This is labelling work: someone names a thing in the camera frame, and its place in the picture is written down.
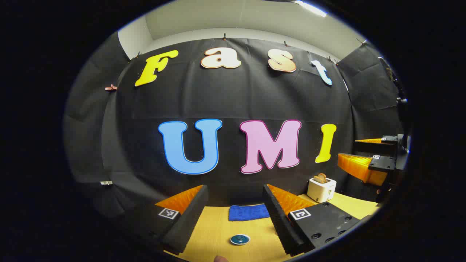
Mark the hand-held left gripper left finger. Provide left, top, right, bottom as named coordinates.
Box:
left=126, top=184, right=209, bottom=255

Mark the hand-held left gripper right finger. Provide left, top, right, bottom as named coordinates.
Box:
left=262, top=184, right=362, bottom=256

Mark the blue towel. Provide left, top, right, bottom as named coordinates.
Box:
left=229, top=204, right=270, bottom=222

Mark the white toaster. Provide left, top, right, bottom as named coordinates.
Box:
left=307, top=177, right=337, bottom=203

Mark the black backdrop cloth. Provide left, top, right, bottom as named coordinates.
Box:
left=64, top=33, right=404, bottom=219

